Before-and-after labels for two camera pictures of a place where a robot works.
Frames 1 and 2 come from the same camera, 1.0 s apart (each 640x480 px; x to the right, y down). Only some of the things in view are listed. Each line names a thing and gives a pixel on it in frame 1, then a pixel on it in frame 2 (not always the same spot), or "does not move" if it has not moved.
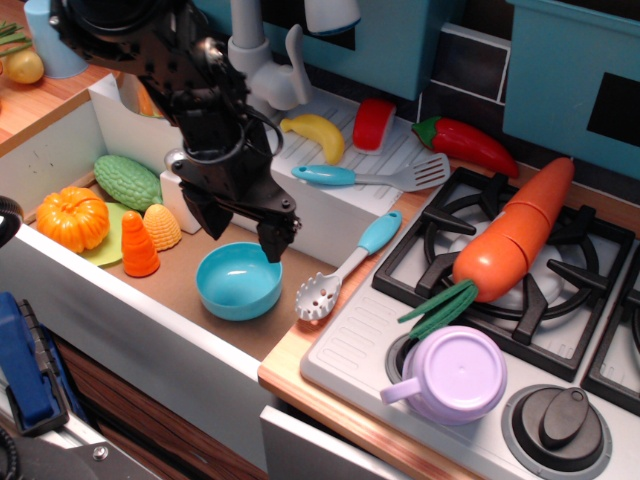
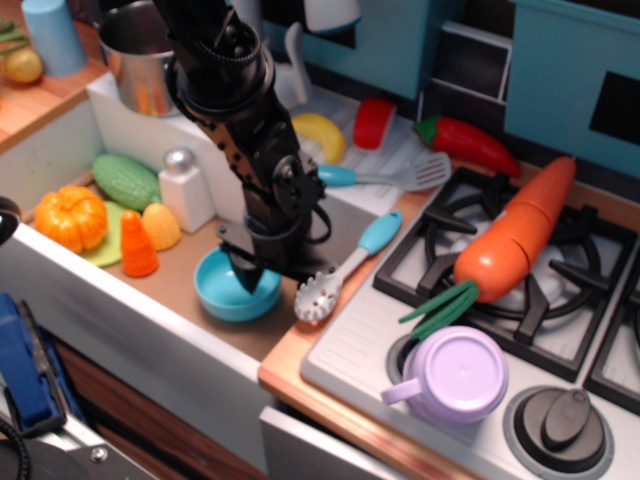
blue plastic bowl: (238, 282) does not move
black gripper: (230, 158) to (279, 234)
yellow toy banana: (320, 131) does not move
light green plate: (111, 253) does not move
